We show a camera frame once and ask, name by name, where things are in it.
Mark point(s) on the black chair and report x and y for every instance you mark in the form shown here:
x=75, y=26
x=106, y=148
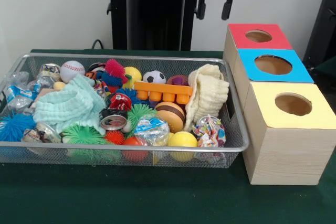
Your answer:
x=323, y=24

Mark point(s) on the crushed clear plastic bottle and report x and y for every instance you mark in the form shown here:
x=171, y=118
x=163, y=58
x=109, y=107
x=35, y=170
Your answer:
x=151, y=129

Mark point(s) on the toy hamburger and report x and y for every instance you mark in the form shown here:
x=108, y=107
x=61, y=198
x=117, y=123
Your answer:
x=170, y=116

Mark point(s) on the yellow ball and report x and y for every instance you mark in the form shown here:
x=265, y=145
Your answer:
x=182, y=140

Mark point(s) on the white baseball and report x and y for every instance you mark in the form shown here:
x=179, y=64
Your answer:
x=72, y=70

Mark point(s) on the crushed black drink can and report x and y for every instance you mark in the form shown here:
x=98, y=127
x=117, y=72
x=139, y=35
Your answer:
x=113, y=120

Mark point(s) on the dark green tablecloth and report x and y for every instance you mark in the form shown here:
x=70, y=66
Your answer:
x=131, y=197
x=329, y=68

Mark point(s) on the cream cloth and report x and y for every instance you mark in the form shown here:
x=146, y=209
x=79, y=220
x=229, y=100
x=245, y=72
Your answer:
x=207, y=95

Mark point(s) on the green spiky ball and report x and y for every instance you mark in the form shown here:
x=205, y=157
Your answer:
x=139, y=112

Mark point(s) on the large blue spiky ball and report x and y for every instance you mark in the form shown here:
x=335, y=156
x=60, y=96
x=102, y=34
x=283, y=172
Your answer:
x=15, y=128

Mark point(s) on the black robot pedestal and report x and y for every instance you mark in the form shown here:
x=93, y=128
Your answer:
x=157, y=11

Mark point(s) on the orange toy building block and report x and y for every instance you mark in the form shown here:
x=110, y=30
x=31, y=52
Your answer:
x=162, y=87

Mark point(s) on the shallow mesh bin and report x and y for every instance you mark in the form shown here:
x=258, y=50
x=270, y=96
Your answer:
x=31, y=155

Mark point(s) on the mint green cloth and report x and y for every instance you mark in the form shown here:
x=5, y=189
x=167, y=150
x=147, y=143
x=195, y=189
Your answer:
x=65, y=103

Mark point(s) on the small soccer ball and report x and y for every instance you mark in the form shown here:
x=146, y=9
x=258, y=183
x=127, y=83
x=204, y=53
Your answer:
x=154, y=77

